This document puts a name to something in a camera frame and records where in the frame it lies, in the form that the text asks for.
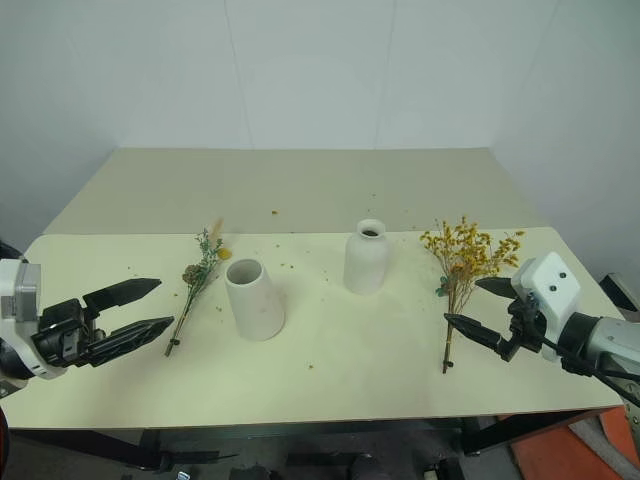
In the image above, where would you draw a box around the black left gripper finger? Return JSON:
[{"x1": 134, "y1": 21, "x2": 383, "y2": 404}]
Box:
[
  {"x1": 91, "y1": 315, "x2": 176, "y2": 368},
  {"x1": 82, "y1": 277, "x2": 163, "y2": 314}
]

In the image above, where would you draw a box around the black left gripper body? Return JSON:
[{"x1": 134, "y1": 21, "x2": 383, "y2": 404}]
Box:
[{"x1": 30, "y1": 297, "x2": 109, "y2": 371}]

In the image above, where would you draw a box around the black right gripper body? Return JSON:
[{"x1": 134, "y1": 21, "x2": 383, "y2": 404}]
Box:
[{"x1": 497, "y1": 294, "x2": 547, "y2": 362}]

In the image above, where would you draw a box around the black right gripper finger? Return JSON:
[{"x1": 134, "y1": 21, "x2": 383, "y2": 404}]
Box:
[
  {"x1": 474, "y1": 277, "x2": 517, "y2": 301},
  {"x1": 443, "y1": 312, "x2": 502, "y2": 352}
]

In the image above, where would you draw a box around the white conical ceramic vase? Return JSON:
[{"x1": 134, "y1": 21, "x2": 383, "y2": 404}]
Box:
[{"x1": 223, "y1": 257, "x2": 288, "y2": 343}]

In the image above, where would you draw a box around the white bottle-shaped ceramic vase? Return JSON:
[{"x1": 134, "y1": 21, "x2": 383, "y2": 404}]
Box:
[{"x1": 342, "y1": 218, "x2": 393, "y2": 297}]

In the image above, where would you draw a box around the yellow dried flower bunch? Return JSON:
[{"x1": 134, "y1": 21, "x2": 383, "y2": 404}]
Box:
[{"x1": 418, "y1": 215, "x2": 527, "y2": 376}]

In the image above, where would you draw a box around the mixed green dried flower bunch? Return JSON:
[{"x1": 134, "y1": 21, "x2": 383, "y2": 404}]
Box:
[{"x1": 163, "y1": 216, "x2": 234, "y2": 359}]

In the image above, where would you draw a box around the grey black metal stand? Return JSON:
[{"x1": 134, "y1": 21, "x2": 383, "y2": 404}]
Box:
[{"x1": 597, "y1": 271, "x2": 640, "y2": 322}]

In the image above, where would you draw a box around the orange red floor object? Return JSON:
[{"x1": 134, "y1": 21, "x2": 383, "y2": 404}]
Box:
[{"x1": 508, "y1": 403, "x2": 640, "y2": 480}]

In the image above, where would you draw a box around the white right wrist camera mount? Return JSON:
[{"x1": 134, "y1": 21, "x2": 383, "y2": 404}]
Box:
[{"x1": 509, "y1": 251, "x2": 584, "y2": 363}]

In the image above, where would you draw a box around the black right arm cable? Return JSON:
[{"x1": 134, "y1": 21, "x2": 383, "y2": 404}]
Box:
[{"x1": 537, "y1": 334, "x2": 640, "y2": 397}]

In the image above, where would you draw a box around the black metal table frame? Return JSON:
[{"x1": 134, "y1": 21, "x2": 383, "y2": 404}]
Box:
[{"x1": 8, "y1": 407, "x2": 624, "y2": 480}]

